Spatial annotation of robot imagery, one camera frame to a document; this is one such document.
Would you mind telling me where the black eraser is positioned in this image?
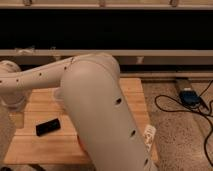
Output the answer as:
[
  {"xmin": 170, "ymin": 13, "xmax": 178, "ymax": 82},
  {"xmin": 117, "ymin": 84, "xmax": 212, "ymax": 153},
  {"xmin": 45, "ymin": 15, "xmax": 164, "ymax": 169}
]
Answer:
[{"xmin": 36, "ymin": 119, "xmax": 61, "ymax": 136}]

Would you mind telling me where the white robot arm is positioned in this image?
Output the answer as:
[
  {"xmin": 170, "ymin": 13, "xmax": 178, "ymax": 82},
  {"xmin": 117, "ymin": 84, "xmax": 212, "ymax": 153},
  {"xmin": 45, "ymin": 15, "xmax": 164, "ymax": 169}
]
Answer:
[{"xmin": 0, "ymin": 53, "xmax": 157, "ymax": 171}]

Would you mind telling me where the white label tag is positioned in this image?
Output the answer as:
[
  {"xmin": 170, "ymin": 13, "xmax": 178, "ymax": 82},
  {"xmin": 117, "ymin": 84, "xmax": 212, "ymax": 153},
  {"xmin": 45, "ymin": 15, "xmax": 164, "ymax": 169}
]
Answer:
[{"xmin": 143, "ymin": 124, "xmax": 156, "ymax": 151}]

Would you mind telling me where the orange bowl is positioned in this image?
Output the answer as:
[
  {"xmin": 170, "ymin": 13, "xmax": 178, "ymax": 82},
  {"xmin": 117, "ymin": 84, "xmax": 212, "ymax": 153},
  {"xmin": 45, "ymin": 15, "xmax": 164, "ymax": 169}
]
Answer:
[{"xmin": 77, "ymin": 135, "xmax": 85, "ymax": 150}]

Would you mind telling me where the blue power adapter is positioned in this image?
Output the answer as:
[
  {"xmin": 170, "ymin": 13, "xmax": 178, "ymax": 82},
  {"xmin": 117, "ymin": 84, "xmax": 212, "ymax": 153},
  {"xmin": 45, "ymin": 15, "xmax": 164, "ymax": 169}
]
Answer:
[{"xmin": 179, "ymin": 89, "xmax": 200, "ymax": 106}]

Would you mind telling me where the wooden table board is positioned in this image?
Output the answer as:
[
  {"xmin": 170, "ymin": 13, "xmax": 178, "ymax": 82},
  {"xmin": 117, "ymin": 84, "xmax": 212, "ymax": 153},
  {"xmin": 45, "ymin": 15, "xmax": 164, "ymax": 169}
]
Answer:
[{"xmin": 3, "ymin": 78, "xmax": 150, "ymax": 164}]

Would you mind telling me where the black cable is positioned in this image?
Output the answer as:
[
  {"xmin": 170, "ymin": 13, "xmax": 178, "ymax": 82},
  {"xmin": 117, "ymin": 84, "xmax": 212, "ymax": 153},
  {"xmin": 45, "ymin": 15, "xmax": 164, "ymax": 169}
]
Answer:
[{"xmin": 154, "ymin": 79, "xmax": 213, "ymax": 168}]

